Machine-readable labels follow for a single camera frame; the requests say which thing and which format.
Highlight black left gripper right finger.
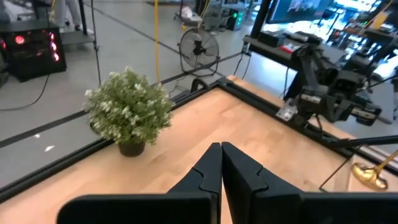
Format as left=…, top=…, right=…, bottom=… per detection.
left=221, top=141, right=398, bottom=224

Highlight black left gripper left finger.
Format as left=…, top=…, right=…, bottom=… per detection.
left=57, top=142, right=223, bottom=224

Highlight green potted plant black pot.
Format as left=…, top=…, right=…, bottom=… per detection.
left=82, top=66, right=175, bottom=157

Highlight black floor fan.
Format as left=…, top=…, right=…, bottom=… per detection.
left=177, top=27, right=221, bottom=78

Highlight grey desk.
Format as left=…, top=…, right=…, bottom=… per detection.
left=242, top=30, right=346, bottom=71

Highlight small black computer box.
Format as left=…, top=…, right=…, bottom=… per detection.
left=257, top=30, right=286, bottom=48

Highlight computer tower green lights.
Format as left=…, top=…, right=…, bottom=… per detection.
left=225, top=8, right=247, bottom=32

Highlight thin black stand pole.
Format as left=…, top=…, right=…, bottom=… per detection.
left=89, top=0, right=103, bottom=85

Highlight computer monitor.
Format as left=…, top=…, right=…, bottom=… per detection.
left=266, top=0, right=335, bottom=25

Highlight black computer tower red lights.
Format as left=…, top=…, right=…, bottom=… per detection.
left=0, top=27, right=68, bottom=83

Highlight person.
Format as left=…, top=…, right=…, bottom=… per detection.
left=49, top=0, right=95, bottom=35

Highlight silver frame bracket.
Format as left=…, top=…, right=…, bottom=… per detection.
left=275, top=98, right=299, bottom=122

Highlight black aluminium table frame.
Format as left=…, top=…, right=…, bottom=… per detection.
left=0, top=77, right=398, bottom=205

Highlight thin black floor cable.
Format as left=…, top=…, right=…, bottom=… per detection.
left=0, top=73, right=51, bottom=112

